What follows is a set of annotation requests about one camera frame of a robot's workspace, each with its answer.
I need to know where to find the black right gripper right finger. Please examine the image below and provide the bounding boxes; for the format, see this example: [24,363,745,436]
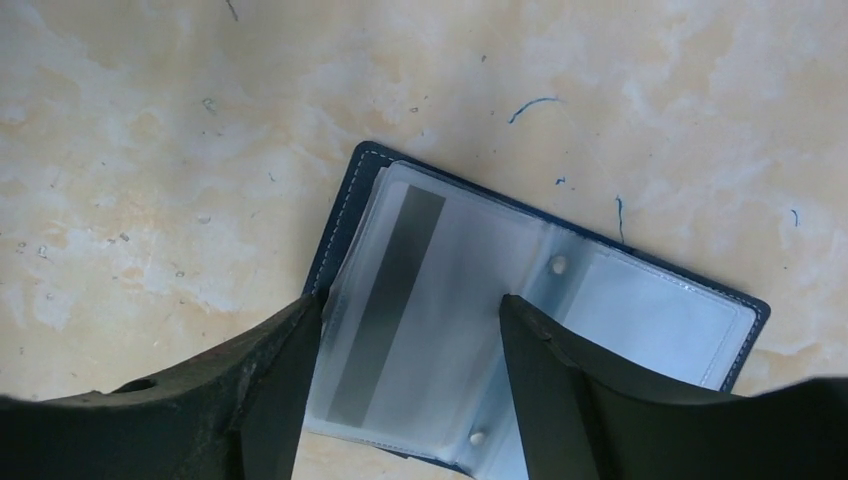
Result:
[499,295,729,479]

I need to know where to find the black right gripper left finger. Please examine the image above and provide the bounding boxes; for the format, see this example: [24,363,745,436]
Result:
[66,294,326,480]

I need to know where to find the navy blue card holder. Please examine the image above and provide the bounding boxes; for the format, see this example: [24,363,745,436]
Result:
[304,141,771,479]

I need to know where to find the white card in holder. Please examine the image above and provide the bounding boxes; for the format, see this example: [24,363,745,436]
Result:
[312,180,544,459]

